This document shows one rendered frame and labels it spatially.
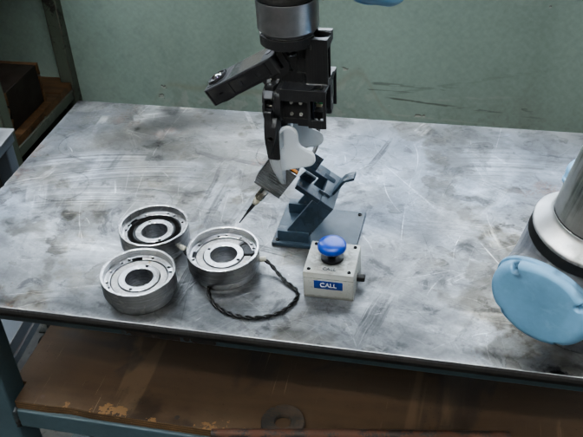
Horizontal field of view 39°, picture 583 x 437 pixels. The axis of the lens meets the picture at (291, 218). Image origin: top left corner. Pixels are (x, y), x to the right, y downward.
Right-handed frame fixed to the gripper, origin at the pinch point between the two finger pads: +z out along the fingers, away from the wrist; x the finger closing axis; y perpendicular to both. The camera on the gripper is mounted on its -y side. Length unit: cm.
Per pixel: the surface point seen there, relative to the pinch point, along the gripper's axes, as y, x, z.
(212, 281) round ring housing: -8.7, -8.4, 14.4
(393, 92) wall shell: -4, 158, 70
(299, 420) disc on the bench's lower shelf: 2.9, -8.9, 40.8
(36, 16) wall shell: -131, 156, 48
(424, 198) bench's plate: 18.0, 19.7, 16.6
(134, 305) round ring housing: -17.6, -15.3, 14.2
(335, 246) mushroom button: 8.1, -4.2, 9.2
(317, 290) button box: 6.0, -6.7, 15.3
